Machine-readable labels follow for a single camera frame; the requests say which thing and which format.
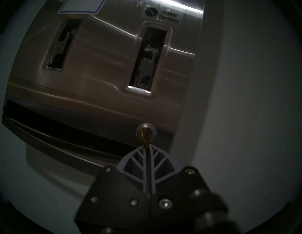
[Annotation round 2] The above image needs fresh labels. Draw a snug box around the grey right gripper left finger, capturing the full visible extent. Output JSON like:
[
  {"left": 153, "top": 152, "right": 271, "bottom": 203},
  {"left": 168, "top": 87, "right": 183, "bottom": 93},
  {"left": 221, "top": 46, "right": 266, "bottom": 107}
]
[{"left": 75, "top": 145, "right": 151, "bottom": 234}]

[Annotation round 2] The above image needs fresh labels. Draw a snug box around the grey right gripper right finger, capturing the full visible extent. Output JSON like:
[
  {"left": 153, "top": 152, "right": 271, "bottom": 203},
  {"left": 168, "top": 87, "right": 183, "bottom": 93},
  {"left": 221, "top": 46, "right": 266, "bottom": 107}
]
[{"left": 149, "top": 144, "right": 228, "bottom": 234}]

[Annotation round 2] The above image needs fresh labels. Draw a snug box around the brass dispenser key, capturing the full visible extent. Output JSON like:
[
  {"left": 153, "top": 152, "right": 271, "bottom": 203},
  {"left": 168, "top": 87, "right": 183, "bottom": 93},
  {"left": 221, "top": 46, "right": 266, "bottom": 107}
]
[{"left": 141, "top": 130, "right": 150, "bottom": 152}]

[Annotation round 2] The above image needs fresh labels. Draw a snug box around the free tampon sticker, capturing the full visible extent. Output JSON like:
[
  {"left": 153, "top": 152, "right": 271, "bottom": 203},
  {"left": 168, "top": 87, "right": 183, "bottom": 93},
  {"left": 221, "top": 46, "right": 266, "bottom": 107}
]
[{"left": 141, "top": 5, "right": 183, "bottom": 24}]

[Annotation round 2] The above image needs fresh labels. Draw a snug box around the white label blue border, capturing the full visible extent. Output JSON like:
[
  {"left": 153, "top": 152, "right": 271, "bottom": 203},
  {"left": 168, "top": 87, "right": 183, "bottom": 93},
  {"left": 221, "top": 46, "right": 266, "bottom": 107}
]
[{"left": 58, "top": 0, "right": 107, "bottom": 14}]

